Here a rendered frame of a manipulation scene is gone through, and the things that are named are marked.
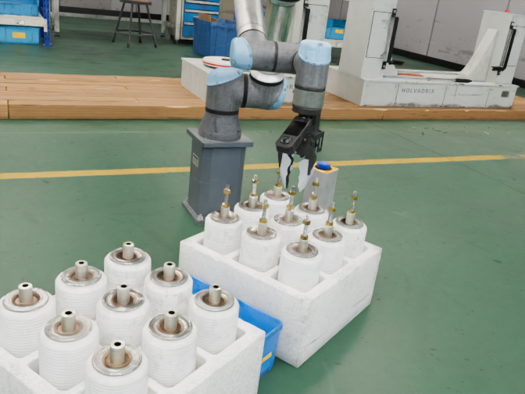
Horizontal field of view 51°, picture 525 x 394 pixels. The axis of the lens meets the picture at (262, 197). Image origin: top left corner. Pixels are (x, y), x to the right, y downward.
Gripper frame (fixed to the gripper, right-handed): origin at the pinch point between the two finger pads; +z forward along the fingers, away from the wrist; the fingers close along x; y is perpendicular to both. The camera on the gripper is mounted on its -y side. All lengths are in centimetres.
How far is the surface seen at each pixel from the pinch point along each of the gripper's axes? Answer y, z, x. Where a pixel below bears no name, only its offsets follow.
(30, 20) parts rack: 243, 13, 395
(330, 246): -4.7, 10.5, -14.2
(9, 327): -69, 12, 18
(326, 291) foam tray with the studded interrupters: -13.1, 17.4, -18.0
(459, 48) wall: 661, 6, 81
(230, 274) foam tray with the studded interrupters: -18.4, 19.2, 4.8
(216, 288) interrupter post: -43.4, 6.8, -7.0
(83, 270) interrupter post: -53, 8, 17
